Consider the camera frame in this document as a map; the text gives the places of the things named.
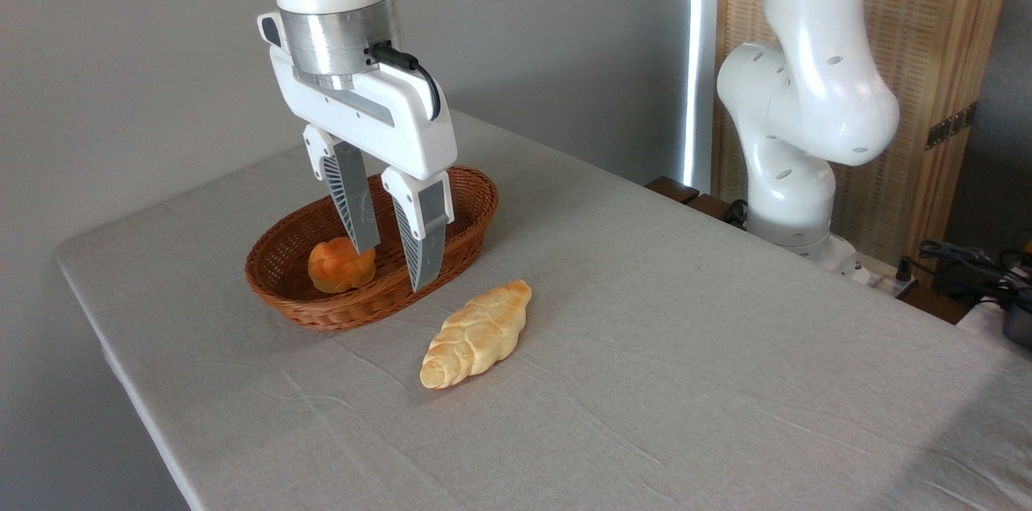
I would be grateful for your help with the white power strip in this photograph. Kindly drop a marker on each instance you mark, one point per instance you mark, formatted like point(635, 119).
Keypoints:
point(887, 279)

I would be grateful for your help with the wooden woven folding screen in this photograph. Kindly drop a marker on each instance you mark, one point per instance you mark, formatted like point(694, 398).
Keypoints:
point(927, 27)

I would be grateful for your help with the small round orange bread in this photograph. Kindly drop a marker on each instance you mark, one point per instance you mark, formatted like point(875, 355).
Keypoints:
point(339, 273)

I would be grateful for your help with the dark metal screen hinge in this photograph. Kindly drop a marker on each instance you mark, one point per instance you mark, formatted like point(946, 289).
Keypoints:
point(951, 126)

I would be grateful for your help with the brown wicker basket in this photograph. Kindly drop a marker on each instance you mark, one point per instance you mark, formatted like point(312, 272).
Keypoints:
point(355, 309)

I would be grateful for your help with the long braided pale bread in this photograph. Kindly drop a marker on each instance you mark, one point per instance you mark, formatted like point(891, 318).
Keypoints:
point(476, 334)

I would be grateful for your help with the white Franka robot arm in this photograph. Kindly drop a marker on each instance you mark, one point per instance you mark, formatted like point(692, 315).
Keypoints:
point(806, 92)

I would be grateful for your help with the dark brown wooden block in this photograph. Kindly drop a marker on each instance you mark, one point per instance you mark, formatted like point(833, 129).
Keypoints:
point(713, 207)
point(672, 189)

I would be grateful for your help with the grey tablecloth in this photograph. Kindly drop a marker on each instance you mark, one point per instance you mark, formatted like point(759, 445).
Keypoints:
point(645, 382)

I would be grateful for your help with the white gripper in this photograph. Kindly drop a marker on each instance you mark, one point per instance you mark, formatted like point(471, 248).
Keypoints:
point(403, 124)

